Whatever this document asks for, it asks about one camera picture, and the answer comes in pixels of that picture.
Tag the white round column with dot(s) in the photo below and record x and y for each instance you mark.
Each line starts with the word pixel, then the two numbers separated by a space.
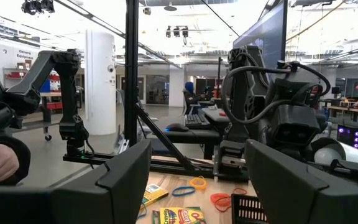
pixel 99 93

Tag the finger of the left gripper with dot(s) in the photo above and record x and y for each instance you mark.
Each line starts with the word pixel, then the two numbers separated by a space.
pixel 350 172

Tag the black desk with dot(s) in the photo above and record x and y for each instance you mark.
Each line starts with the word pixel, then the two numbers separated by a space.
pixel 191 137

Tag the computer with purple lights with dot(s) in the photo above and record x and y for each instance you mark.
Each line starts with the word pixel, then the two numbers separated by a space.
pixel 350 137

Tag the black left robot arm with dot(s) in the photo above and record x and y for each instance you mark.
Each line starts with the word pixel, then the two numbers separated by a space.
pixel 250 93

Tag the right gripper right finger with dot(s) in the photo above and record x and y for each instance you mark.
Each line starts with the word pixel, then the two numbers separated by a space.
pixel 306 202

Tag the black computer monitor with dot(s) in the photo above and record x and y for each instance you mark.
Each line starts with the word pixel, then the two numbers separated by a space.
pixel 266 34

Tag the blue rubber band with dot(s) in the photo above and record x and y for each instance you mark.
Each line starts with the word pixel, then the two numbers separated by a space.
pixel 145 211

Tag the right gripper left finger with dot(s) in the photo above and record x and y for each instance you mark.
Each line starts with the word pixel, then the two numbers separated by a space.
pixel 73 205

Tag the person's forearm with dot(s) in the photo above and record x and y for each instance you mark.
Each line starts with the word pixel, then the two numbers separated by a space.
pixel 25 152

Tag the person's hand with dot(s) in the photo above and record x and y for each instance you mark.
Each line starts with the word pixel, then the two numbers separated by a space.
pixel 0 163

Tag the yellow Crayola crayon box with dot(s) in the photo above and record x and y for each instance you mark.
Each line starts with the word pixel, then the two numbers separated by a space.
pixel 154 193
pixel 182 216

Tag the black computer mouse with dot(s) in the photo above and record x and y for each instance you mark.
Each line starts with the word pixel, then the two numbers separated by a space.
pixel 177 127

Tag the black keyboard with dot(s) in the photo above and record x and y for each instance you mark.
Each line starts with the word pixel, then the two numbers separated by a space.
pixel 196 121

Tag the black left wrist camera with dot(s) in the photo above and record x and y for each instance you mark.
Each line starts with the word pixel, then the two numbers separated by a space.
pixel 295 124

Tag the black ceiling light cluster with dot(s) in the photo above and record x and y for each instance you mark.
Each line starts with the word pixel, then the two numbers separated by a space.
pixel 176 31
pixel 37 6

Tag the black plastic basket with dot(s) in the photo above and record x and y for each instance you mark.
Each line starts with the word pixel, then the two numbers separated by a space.
pixel 241 198

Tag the brown rubber band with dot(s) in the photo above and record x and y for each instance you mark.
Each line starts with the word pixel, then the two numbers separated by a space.
pixel 183 195

